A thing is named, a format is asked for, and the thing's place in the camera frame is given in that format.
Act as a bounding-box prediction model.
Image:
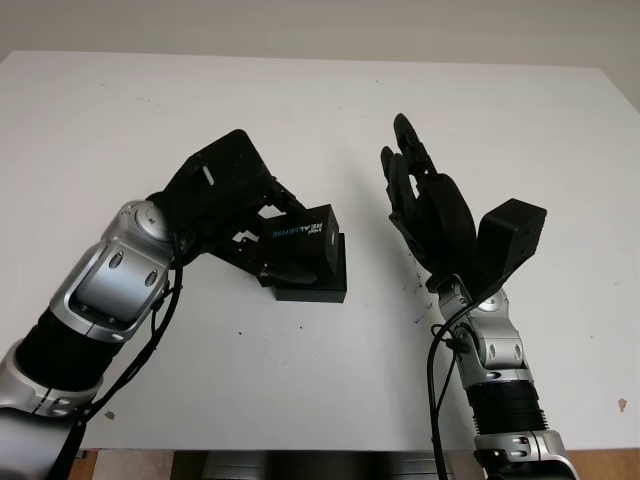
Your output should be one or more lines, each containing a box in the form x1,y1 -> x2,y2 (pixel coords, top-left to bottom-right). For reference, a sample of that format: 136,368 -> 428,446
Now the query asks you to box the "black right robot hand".
380,113 -> 480,285

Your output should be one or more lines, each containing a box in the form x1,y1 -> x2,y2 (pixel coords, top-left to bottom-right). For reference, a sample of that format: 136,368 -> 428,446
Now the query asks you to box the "black printed box lid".
258,203 -> 342,287

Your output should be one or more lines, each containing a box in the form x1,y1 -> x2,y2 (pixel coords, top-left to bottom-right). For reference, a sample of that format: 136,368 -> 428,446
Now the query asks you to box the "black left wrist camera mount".
161,129 -> 275,252

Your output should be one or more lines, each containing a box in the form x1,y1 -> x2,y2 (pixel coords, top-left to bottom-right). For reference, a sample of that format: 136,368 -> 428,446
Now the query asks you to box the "dark grey robot torso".
172,448 -> 454,480

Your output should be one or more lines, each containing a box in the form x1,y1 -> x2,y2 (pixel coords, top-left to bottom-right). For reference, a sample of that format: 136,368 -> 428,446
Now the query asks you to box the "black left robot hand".
208,174 -> 320,287

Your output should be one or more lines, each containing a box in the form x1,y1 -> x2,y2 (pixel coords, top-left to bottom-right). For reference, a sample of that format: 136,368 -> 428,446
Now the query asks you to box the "black camera box base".
271,231 -> 348,304

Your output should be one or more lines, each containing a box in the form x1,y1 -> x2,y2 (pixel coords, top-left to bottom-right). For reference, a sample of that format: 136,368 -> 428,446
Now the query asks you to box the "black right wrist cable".
425,298 -> 477,480

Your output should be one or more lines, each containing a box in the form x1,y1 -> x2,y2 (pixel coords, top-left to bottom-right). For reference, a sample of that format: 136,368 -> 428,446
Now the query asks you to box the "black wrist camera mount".
471,197 -> 548,302
161,129 -> 275,252

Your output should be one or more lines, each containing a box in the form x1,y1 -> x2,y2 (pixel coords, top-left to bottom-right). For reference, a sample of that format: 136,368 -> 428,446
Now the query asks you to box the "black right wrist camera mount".
471,197 -> 548,302

